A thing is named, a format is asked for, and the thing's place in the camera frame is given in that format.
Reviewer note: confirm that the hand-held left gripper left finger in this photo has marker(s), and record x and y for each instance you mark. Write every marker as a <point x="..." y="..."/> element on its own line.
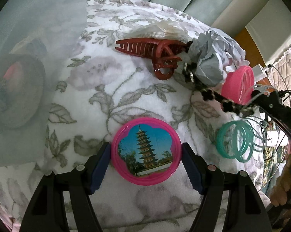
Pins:
<point x="99" y="166"/>

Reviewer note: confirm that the pink round pocket mirror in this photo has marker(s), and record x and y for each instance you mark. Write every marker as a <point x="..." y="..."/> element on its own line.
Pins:
<point x="145" y="149"/>

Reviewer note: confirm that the pink round lid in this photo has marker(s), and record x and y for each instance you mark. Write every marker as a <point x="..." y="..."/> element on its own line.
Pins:
<point x="230" y="84"/>

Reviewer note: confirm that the clear plastic bangles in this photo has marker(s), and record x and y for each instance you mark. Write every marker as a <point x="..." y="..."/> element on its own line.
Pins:
<point x="256" y="147"/>

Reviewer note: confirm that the white paper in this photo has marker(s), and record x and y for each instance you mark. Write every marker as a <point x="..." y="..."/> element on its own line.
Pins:
<point x="208" y="62"/>

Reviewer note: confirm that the white charger plug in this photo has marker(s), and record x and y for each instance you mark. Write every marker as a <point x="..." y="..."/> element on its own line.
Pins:
<point x="258" y="70"/>

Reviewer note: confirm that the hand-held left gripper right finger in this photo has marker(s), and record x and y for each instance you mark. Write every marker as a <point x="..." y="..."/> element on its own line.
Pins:
<point x="191" y="169"/>

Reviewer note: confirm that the red-brown hair claw clip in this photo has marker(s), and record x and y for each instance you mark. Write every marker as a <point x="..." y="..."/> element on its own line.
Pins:
<point x="160" y="46"/>

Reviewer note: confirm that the clear plastic bag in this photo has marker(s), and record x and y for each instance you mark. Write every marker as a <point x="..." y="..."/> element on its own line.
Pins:
<point x="169" y="29"/>

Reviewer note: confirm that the wooden board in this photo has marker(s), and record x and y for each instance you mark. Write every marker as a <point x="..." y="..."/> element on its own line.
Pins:
<point x="247" y="41"/>

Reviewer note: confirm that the pale green curtain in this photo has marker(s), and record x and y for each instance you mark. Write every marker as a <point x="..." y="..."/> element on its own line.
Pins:
<point x="196" y="0"/>

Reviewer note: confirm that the quilted lace-trimmed cover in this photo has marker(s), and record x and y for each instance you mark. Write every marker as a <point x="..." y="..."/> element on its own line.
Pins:
<point x="290" y="60"/>

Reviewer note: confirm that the black flower headband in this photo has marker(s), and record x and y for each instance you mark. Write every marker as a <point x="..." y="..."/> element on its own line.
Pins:
<point x="208" y="94"/>

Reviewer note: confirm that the person's right hand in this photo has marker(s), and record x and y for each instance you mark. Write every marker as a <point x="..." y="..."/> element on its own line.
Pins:
<point x="281" y="188"/>

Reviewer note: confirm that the teal bangles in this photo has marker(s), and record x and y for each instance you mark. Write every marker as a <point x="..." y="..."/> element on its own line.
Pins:
<point x="221" y="137"/>

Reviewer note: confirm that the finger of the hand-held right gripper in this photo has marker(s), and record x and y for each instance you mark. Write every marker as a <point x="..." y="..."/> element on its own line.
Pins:
<point x="276" y="104"/>

